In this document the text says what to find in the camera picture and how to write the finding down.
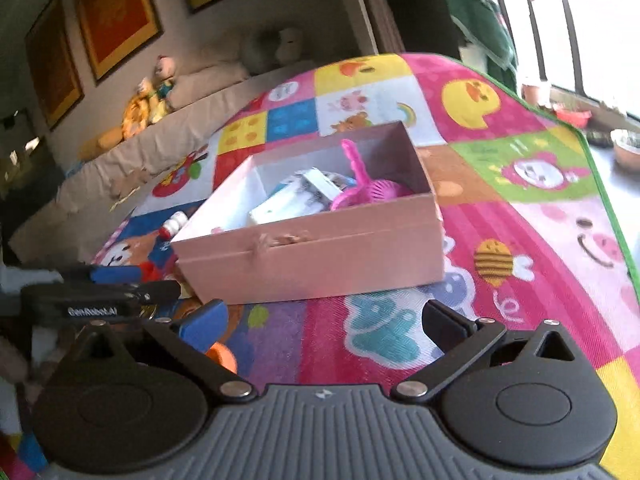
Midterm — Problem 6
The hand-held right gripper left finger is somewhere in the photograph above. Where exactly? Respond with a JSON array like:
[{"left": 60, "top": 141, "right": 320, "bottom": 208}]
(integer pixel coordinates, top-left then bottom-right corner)
[{"left": 60, "top": 299, "right": 256, "bottom": 405}]

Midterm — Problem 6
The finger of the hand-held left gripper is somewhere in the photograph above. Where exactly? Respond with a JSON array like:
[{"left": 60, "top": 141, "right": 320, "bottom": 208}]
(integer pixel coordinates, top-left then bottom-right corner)
[
  {"left": 125, "top": 280, "right": 182, "bottom": 307},
  {"left": 60, "top": 264, "right": 147, "bottom": 286}
]

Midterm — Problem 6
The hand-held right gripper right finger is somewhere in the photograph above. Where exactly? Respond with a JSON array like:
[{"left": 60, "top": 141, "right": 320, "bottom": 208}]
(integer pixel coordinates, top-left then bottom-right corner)
[{"left": 394, "top": 299, "right": 582, "bottom": 401}]

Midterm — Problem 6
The pink cardboard box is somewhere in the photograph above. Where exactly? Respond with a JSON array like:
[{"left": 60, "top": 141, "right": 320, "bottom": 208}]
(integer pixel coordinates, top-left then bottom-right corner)
[{"left": 170, "top": 120, "right": 446, "bottom": 306}]

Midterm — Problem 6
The white ampoule tray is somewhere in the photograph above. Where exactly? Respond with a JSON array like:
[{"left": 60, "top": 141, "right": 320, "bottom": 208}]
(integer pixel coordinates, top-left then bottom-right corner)
[{"left": 248, "top": 186, "right": 333, "bottom": 227}]

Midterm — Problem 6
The pink plastic scoop basket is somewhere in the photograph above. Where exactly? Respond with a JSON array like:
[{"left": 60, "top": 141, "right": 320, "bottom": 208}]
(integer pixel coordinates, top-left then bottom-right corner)
[{"left": 330, "top": 139, "right": 413, "bottom": 212}]

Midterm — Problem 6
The blue white cotton pad pack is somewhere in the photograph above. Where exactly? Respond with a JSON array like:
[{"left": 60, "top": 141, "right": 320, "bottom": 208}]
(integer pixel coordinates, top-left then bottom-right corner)
[{"left": 292, "top": 167, "right": 358, "bottom": 201}]

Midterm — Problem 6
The orange plastic toy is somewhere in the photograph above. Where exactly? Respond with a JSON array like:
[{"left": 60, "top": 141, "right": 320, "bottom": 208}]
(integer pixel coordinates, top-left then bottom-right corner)
[{"left": 207, "top": 342, "right": 239, "bottom": 374}]

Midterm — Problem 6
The white bottle red cap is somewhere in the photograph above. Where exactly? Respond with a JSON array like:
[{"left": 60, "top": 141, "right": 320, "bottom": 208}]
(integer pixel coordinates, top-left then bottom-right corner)
[{"left": 159, "top": 211, "right": 190, "bottom": 239}]

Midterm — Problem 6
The colourful play mat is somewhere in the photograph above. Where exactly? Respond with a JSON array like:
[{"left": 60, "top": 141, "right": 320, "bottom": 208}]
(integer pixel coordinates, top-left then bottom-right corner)
[{"left": 0, "top": 52, "right": 640, "bottom": 480}]

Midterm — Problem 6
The yellow plush toy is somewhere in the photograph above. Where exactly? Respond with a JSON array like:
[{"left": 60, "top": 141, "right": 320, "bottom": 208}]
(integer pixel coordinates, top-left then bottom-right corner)
[{"left": 80, "top": 127, "right": 126, "bottom": 160}]

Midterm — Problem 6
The orange round plush toy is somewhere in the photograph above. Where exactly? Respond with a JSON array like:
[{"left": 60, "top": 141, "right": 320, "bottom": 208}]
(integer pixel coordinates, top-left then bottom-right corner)
[{"left": 120, "top": 77, "right": 162, "bottom": 141}]

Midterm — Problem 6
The beige bed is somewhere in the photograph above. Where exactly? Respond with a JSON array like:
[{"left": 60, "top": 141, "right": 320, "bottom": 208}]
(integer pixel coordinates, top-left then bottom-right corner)
[{"left": 10, "top": 57, "right": 321, "bottom": 261}]

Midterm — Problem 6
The plush doll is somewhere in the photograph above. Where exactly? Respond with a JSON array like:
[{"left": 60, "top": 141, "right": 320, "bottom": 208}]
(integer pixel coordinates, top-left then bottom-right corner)
[{"left": 151, "top": 55, "right": 182, "bottom": 111}]

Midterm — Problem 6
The beige pillow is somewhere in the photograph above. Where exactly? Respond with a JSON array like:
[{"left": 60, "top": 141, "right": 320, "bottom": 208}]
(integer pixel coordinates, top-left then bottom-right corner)
[{"left": 172, "top": 27, "right": 251, "bottom": 106}]

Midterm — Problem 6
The red bowl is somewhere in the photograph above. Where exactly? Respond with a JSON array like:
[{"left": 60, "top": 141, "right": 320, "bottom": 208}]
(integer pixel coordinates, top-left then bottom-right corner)
[{"left": 555, "top": 105, "right": 594, "bottom": 129}]

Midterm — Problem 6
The pink flower pot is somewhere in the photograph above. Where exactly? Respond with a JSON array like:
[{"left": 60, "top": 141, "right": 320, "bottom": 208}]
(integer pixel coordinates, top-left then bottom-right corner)
[{"left": 520, "top": 80, "right": 553, "bottom": 109}]

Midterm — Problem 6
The brown bowl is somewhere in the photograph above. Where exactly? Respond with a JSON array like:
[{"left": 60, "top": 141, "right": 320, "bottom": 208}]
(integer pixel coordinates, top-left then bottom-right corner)
[{"left": 610, "top": 129, "right": 640, "bottom": 172}]

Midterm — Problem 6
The grey plush toy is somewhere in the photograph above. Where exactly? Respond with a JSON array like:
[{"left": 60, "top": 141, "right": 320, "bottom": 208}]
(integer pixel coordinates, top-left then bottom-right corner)
[{"left": 240, "top": 25, "right": 307, "bottom": 76}]

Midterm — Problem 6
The green hanging clothing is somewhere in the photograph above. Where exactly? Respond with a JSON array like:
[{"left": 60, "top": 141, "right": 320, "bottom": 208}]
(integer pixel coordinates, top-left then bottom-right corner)
[{"left": 442, "top": 0, "right": 519, "bottom": 92}]

